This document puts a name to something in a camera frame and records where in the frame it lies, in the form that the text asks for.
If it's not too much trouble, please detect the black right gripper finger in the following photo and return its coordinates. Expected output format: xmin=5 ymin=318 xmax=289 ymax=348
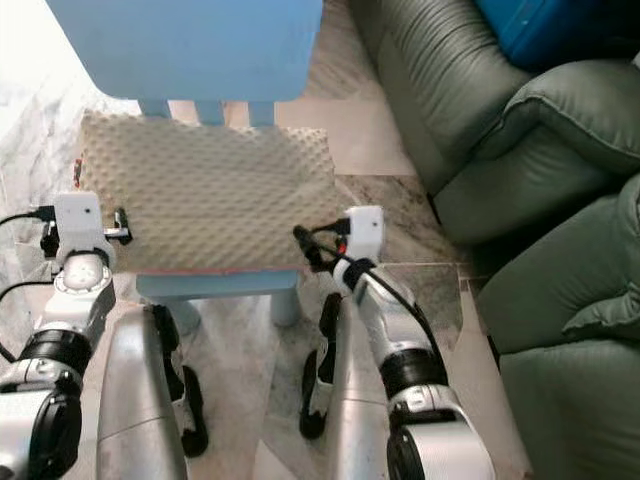
xmin=292 ymin=225 xmax=330 ymax=272

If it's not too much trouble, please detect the beige bumpy pillow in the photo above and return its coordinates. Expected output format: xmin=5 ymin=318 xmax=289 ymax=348
xmin=75 ymin=112 xmax=346 ymax=276

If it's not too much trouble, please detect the silver robot right leg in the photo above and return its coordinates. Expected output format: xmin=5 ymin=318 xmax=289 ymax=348
xmin=298 ymin=293 xmax=401 ymax=480

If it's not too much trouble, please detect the silver robot leg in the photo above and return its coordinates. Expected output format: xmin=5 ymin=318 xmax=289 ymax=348
xmin=97 ymin=305 xmax=211 ymax=480
xmin=298 ymin=293 xmax=401 ymax=480

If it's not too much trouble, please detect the silver robot left leg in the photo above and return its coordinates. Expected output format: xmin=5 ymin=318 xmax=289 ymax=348
xmin=97 ymin=305 xmax=211 ymax=480

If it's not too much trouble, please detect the light blue plastic kids chair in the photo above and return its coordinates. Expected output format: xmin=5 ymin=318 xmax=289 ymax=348
xmin=47 ymin=0 xmax=324 ymax=329

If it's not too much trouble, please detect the blue box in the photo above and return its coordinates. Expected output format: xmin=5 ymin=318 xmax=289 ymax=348
xmin=475 ymin=0 xmax=640 ymax=73

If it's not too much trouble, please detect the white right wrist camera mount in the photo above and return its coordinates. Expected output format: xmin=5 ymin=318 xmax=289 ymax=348
xmin=345 ymin=206 xmax=386 ymax=263

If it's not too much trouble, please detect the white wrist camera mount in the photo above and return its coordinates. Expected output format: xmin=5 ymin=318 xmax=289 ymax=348
xmin=53 ymin=192 xmax=113 ymax=269
xmin=345 ymin=206 xmax=386 ymax=263

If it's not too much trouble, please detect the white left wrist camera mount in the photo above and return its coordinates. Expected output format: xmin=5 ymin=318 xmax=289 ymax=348
xmin=53 ymin=192 xmax=113 ymax=269

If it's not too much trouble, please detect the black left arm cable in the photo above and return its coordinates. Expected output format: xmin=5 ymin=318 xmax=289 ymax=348
xmin=0 ymin=207 xmax=58 ymax=226
xmin=0 ymin=280 xmax=66 ymax=301

